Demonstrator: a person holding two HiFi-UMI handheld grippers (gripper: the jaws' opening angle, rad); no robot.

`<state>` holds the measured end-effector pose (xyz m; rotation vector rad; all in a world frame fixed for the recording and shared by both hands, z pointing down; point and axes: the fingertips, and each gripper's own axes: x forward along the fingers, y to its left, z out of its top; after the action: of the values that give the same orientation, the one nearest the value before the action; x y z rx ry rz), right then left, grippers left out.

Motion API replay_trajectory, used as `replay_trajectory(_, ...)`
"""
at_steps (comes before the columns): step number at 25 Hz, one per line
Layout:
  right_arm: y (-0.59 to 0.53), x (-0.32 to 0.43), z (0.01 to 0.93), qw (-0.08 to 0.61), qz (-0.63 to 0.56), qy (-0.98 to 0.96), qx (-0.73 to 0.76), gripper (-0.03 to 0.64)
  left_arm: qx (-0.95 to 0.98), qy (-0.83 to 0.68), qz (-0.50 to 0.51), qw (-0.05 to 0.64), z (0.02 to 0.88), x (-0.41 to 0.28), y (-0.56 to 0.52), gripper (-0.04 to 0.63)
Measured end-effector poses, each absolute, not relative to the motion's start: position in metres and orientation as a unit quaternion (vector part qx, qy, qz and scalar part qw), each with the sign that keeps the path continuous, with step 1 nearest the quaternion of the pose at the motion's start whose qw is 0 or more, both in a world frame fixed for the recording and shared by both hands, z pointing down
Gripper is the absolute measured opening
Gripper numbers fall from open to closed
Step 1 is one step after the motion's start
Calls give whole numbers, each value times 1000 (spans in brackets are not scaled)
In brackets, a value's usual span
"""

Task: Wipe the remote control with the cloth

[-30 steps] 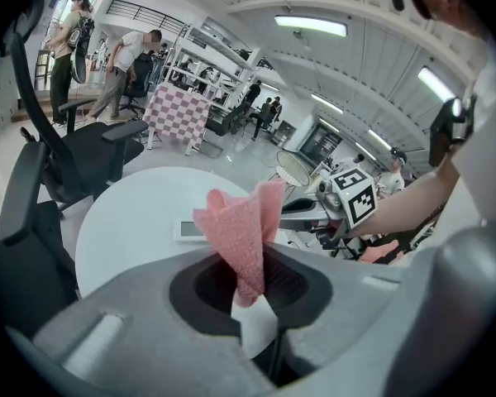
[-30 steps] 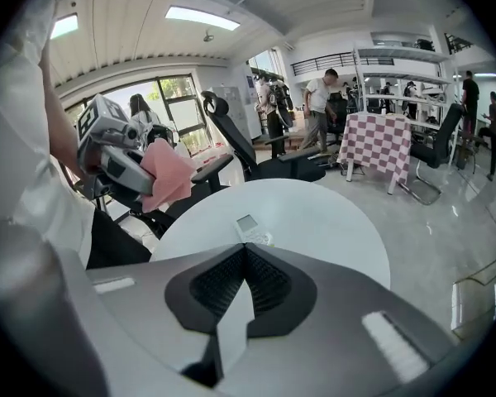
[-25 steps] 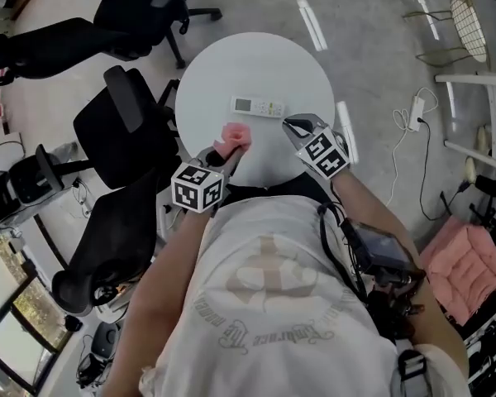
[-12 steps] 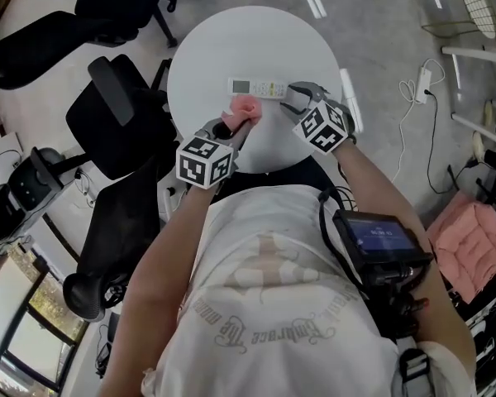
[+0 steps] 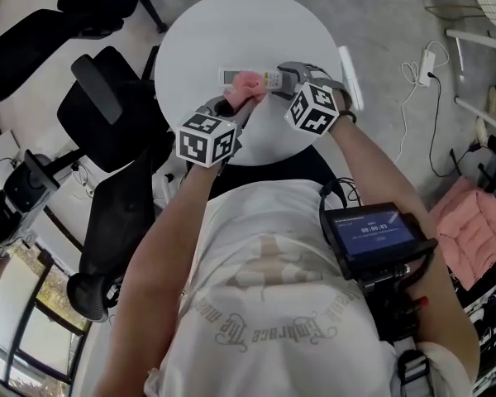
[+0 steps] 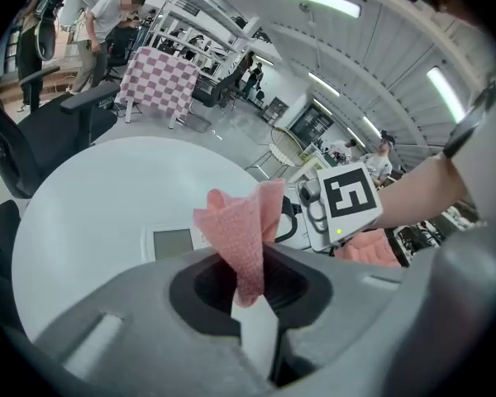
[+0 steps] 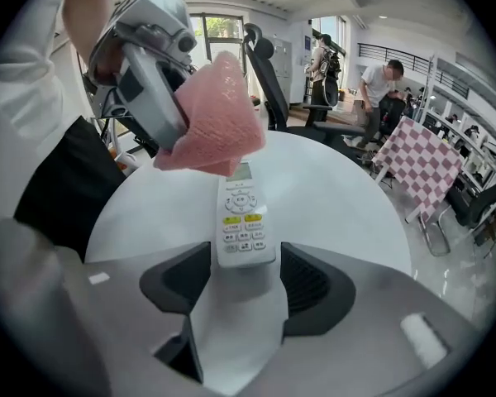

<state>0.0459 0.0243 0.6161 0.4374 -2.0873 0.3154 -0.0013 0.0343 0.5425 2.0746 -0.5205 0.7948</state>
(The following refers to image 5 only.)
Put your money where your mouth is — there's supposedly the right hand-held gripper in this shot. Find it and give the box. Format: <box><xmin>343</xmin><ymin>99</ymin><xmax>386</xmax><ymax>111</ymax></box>
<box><xmin>269</xmin><ymin>61</ymin><xmax>353</xmax><ymax>138</ymax></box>

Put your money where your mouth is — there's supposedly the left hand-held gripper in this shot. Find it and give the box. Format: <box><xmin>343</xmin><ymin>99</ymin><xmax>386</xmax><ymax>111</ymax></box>
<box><xmin>175</xmin><ymin>96</ymin><xmax>258</xmax><ymax>177</ymax></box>

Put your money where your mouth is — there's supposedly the pink cloth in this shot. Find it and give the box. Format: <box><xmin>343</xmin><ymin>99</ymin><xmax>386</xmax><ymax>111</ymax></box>
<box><xmin>222</xmin><ymin>69</ymin><xmax>267</xmax><ymax>109</ymax></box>

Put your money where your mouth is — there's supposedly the white remote control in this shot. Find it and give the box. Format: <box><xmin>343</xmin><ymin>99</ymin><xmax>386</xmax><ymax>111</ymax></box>
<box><xmin>218</xmin><ymin>67</ymin><xmax>284</xmax><ymax>92</ymax></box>

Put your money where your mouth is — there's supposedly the person's right forearm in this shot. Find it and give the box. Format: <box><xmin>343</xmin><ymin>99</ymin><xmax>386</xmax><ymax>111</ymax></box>
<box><xmin>327</xmin><ymin>116</ymin><xmax>481</xmax><ymax>384</ymax></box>

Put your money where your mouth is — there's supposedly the person's left forearm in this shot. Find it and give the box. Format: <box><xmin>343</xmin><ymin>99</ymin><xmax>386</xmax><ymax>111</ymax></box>
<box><xmin>91</xmin><ymin>161</ymin><xmax>218</xmax><ymax>397</ymax></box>

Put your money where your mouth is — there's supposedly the black office chair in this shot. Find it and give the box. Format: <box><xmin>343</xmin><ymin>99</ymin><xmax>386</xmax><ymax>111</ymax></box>
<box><xmin>0</xmin><ymin>0</ymin><xmax>169</xmax><ymax>106</ymax></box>
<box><xmin>23</xmin><ymin>45</ymin><xmax>169</xmax><ymax>323</ymax></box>

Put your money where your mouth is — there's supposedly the white power strip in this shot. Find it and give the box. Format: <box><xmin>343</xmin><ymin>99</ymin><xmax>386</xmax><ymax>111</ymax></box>
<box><xmin>417</xmin><ymin>48</ymin><xmax>438</xmax><ymax>88</ymax></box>

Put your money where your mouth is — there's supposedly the black screen device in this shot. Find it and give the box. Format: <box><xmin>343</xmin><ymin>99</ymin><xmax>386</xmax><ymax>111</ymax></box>
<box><xmin>320</xmin><ymin>199</ymin><xmax>439</xmax><ymax>293</ymax></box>

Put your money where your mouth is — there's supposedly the white side table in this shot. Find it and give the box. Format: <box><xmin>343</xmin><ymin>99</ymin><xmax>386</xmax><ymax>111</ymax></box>
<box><xmin>445</xmin><ymin>26</ymin><xmax>496</xmax><ymax>140</ymax></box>

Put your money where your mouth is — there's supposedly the person's white printed shirt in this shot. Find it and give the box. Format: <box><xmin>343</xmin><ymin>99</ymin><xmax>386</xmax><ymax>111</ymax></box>
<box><xmin>143</xmin><ymin>179</ymin><xmax>466</xmax><ymax>397</ymax></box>

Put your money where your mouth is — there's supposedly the pink quilted cushion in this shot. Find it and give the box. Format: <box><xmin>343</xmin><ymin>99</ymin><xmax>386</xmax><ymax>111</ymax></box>
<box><xmin>428</xmin><ymin>175</ymin><xmax>496</xmax><ymax>292</ymax></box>

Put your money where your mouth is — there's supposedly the white power cable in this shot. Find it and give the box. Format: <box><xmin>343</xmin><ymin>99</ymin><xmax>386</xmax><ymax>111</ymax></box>
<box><xmin>390</xmin><ymin>39</ymin><xmax>451</xmax><ymax>165</ymax></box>

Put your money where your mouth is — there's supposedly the black power cable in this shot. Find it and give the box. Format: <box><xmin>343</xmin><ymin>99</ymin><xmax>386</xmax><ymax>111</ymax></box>
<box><xmin>427</xmin><ymin>71</ymin><xmax>464</xmax><ymax>179</ymax></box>

